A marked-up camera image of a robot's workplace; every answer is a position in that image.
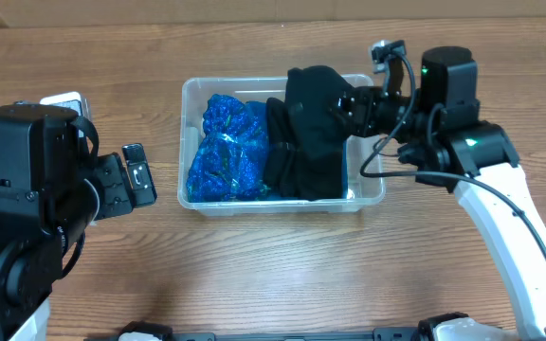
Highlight black garment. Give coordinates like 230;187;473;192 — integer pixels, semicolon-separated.
262;64;359;202

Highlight blue sparkly garment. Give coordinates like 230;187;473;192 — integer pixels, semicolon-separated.
186;94;270;203

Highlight blue denim jeans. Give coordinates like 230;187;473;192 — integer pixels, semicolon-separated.
263;141;348;201

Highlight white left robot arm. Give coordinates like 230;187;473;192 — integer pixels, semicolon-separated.
0;103;157;340

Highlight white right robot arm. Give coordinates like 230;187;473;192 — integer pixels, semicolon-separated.
330;41;546;340

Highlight clear plastic storage bin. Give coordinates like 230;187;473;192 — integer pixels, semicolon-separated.
177;76;386;217

